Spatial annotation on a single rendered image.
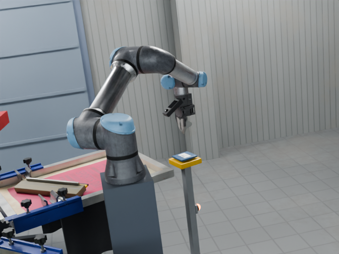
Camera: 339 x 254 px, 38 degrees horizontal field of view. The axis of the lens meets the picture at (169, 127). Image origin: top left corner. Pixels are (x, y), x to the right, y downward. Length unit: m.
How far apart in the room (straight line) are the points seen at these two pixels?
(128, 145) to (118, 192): 0.17
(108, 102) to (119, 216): 0.44
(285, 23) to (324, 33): 0.49
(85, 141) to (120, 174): 0.18
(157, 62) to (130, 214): 0.63
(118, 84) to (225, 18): 3.50
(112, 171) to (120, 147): 0.10
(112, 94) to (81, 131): 0.22
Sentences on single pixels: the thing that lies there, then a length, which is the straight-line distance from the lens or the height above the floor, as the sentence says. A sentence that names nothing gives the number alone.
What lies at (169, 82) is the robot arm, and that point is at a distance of 2.38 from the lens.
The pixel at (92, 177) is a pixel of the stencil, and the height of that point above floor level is 0.95.
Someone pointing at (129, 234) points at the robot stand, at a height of 1.01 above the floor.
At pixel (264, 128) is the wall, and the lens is 5.72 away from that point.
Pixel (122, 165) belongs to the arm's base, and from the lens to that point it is 1.74.
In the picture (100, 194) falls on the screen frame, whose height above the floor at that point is 0.98.
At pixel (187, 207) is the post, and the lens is 2.73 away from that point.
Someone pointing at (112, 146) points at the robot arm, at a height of 1.34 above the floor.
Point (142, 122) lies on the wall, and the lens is 5.32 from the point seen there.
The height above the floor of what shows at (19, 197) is 0.95.
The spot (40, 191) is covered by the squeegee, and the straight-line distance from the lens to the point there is 2.45.
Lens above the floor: 1.86
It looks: 16 degrees down
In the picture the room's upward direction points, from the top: 7 degrees counter-clockwise
